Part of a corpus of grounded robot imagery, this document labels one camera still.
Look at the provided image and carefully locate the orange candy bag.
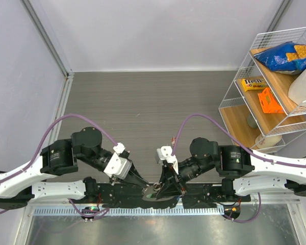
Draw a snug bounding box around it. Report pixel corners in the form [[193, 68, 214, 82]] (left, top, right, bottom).
[[258, 87, 285, 114]]

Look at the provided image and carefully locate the yellow candy bag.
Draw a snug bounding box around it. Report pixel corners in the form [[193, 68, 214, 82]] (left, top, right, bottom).
[[241, 78, 268, 92]]

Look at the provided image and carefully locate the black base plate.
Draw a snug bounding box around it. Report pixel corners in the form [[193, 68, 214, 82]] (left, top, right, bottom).
[[73, 183, 251, 209]]

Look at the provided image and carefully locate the white plastic bottle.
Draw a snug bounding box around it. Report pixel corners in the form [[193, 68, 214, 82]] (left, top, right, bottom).
[[288, 69, 306, 105]]

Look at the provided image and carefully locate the small red key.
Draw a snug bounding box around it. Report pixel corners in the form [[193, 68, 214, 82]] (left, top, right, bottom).
[[171, 137, 176, 146]]

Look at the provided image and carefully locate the white wire shelf rack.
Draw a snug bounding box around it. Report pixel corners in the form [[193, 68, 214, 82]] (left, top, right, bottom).
[[219, 27, 306, 154]]

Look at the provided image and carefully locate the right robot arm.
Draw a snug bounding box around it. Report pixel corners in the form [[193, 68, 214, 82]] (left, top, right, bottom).
[[155, 137, 306, 201]]

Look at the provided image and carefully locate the white slotted cable duct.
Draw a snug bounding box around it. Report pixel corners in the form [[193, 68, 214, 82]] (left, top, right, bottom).
[[33, 205, 224, 216]]

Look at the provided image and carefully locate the keychain with keys and strap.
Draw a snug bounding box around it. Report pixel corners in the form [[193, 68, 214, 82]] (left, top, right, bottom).
[[141, 181, 184, 202]]

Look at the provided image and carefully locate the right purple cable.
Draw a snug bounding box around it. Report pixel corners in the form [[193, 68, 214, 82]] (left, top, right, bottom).
[[171, 113, 306, 223]]

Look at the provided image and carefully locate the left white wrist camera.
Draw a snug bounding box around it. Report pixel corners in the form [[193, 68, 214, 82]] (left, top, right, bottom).
[[104, 143, 132, 178]]

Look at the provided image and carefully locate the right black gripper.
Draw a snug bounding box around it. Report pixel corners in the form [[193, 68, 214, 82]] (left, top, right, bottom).
[[155, 156, 218, 198]]

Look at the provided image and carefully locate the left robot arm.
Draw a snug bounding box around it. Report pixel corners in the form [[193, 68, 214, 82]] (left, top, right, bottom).
[[0, 127, 149, 210]]

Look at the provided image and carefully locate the blue chips bag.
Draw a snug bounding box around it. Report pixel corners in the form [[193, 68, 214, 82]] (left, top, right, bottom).
[[253, 42, 306, 75]]

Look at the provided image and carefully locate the cream lotion bottle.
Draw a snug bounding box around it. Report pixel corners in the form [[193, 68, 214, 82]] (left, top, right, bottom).
[[255, 134, 282, 149]]

